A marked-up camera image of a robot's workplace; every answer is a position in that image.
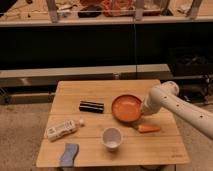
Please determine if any white plastic bottle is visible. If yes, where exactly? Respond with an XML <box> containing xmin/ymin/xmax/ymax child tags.
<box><xmin>46</xmin><ymin>119</ymin><xmax>85</xmax><ymax>142</ymax></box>

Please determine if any blue sponge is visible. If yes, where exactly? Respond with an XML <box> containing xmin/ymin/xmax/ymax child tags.
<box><xmin>59</xmin><ymin>143</ymin><xmax>79</xmax><ymax>167</ymax></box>

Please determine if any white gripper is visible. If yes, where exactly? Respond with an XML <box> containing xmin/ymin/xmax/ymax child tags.
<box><xmin>141</xmin><ymin>97</ymin><xmax>160</xmax><ymax>115</ymax></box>

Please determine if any wooden table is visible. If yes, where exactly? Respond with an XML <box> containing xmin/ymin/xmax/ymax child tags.
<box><xmin>36</xmin><ymin>80</ymin><xmax>189</xmax><ymax>168</ymax></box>

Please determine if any white cup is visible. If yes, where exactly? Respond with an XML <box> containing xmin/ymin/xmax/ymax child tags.
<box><xmin>102</xmin><ymin>127</ymin><xmax>123</xmax><ymax>151</ymax></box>

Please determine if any orange carrot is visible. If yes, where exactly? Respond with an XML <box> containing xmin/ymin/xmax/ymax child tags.
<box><xmin>134</xmin><ymin>124</ymin><xmax>161</xmax><ymax>133</ymax></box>

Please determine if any long wooden bench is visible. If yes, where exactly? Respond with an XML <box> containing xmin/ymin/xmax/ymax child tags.
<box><xmin>0</xmin><ymin>64</ymin><xmax>170</xmax><ymax>87</ymax></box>

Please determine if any orange ceramic bowl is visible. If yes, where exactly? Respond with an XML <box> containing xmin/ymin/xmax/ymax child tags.
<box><xmin>111</xmin><ymin>95</ymin><xmax>141</xmax><ymax>123</ymax></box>

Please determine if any black object on shelf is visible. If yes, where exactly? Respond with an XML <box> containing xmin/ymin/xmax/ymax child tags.
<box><xmin>78</xmin><ymin>5</ymin><xmax>102</xmax><ymax>18</ymax></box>

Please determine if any black rectangular box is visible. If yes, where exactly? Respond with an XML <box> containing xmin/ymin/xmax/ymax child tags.
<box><xmin>79</xmin><ymin>101</ymin><xmax>104</xmax><ymax>113</ymax></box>

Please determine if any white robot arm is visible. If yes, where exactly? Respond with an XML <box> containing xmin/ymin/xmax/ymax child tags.
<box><xmin>141</xmin><ymin>81</ymin><xmax>213</xmax><ymax>140</ymax></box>

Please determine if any black vertical cable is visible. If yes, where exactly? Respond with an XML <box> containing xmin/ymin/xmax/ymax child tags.
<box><xmin>132</xmin><ymin>0</ymin><xmax>139</xmax><ymax>80</ymax></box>

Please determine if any red cloth on shelf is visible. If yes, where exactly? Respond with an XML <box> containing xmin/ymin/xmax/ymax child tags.
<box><xmin>101</xmin><ymin>0</ymin><xmax>135</xmax><ymax>17</ymax></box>

